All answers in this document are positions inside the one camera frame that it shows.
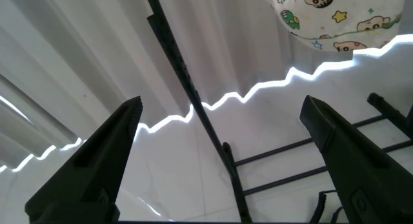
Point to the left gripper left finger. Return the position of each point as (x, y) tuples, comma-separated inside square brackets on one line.
[(93, 172)]

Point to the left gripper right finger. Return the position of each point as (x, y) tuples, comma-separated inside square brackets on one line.
[(361, 179)]

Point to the cream printed garment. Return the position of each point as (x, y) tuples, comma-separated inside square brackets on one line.
[(322, 20)]

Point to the black clothes rack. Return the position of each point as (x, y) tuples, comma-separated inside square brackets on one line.
[(180, 62)]

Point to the white curtain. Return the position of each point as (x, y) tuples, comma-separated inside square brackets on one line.
[(80, 40)]

